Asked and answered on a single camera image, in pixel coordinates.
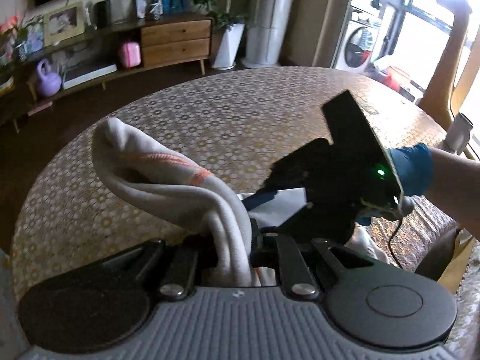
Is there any cream sweatshirt garment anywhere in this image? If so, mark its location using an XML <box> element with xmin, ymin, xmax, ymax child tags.
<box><xmin>91</xmin><ymin>118</ymin><xmax>277</xmax><ymax>287</ymax></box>

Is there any person's right forearm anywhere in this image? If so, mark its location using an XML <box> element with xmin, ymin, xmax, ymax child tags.
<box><xmin>425</xmin><ymin>148</ymin><xmax>480</xmax><ymax>240</ymax></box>

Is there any blue gloved right hand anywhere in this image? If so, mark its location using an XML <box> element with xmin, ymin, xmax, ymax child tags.
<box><xmin>355</xmin><ymin>142</ymin><xmax>435</xmax><ymax>227</ymax></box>

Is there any patterned floral tablecloth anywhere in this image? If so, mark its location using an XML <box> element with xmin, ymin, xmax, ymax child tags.
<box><xmin>10</xmin><ymin>67</ymin><xmax>445</xmax><ymax>297</ymax></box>

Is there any washing machine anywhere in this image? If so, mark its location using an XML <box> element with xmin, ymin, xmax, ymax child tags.
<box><xmin>334</xmin><ymin>19</ymin><xmax>381</xmax><ymax>74</ymax></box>

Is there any white tower air conditioner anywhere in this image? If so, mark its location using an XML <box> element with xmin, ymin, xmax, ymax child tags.
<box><xmin>241</xmin><ymin>0</ymin><xmax>293</xmax><ymax>68</ymax></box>

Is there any potted tree white planter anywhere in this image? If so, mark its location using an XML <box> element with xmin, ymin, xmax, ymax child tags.
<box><xmin>192</xmin><ymin>0</ymin><xmax>247</xmax><ymax>71</ymax></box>

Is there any long wooden tv console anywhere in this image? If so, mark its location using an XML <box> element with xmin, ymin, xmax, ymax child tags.
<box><xmin>1</xmin><ymin>12</ymin><xmax>212</xmax><ymax>125</ymax></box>

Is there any pink small case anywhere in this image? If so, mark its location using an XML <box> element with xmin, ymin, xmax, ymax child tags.
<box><xmin>119</xmin><ymin>41</ymin><xmax>142</xmax><ymax>68</ymax></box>

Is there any white flat box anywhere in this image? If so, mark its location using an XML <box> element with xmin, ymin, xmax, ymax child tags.
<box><xmin>62</xmin><ymin>63</ymin><xmax>117</xmax><ymax>89</ymax></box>

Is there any purple kettlebell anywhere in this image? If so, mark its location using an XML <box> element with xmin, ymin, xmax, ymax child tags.
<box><xmin>37</xmin><ymin>58</ymin><xmax>62</xmax><ymax>97</ymax></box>

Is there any black speaker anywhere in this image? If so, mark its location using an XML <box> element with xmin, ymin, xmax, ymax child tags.
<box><xmin>94</xmin><ymin>0</ymin><xmax>112</xmax><ymax>29</ymax></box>

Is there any beige framed photo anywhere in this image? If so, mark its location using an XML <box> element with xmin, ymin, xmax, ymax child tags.
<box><xmin>43</xmin><ymin>2</ymin><xmax>85</xmax><ymax>47</ymax></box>

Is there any light blue picture card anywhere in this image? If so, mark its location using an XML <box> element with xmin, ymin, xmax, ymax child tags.
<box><xmin>26</xmin><ymin>23</ymin><xmax>44</xmax><ymax>55</ymax></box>

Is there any pink flower bouquet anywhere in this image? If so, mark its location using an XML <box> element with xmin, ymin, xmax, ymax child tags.
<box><xmin>1</xmin><ymin>16</ymin><xmax>28</xmax><ymax>67</ymax></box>

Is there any black cable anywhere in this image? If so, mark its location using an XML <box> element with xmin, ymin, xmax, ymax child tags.
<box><xmin>388</xmin><ymin>216</ymin><xmax>406</xmax><ymax>271</ymax></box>

